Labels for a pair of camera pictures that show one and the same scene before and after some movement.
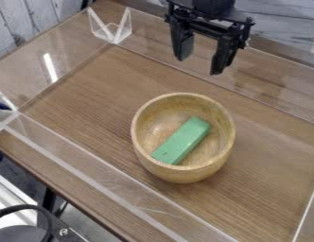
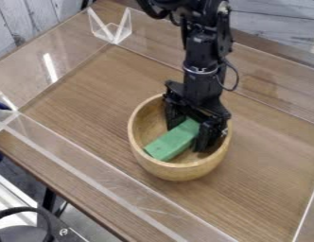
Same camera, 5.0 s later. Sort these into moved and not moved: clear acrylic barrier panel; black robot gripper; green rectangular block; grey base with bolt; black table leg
Moved: green rectangular block; black robot gripper
Not moved: black table leg; clear acrylic barrier panel; grey base with bolt
